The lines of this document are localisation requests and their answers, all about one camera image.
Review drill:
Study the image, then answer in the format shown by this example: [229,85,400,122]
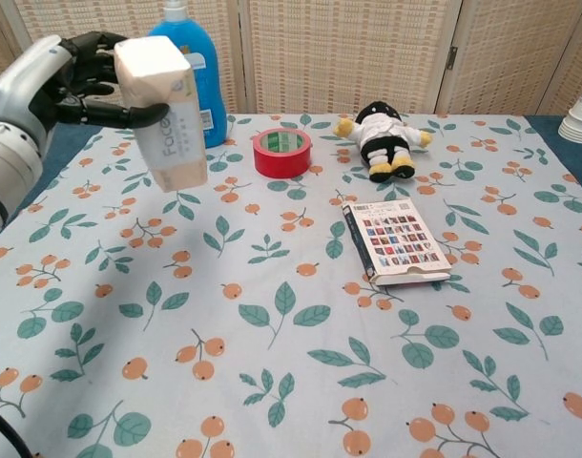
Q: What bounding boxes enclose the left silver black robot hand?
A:
[0,31,171,144]

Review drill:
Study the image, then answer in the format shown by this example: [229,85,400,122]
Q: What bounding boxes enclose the white Face tissue pack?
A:
[113,35,210,194]

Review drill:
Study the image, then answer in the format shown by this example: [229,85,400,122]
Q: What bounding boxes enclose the white card box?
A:
[341,198,452,287]

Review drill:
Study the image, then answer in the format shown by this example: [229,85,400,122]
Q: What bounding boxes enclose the blue detergent pump bottle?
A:
[147,0,228,149]

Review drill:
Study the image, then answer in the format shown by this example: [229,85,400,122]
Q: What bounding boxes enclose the red tape roll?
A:
[252,127,314,180]

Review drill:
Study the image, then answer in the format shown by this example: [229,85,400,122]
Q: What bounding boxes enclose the woven folding screen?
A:
[0,0,582,126]

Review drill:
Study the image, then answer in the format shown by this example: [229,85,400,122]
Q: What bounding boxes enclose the black and white plush doll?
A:
[332,100,434,183]

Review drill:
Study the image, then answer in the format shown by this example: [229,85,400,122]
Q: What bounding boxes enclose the floral leaf and berry tablecloth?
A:
[0,113,582,458]

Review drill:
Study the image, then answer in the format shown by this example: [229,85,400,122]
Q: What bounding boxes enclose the black cable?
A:
[0,403,34,458]

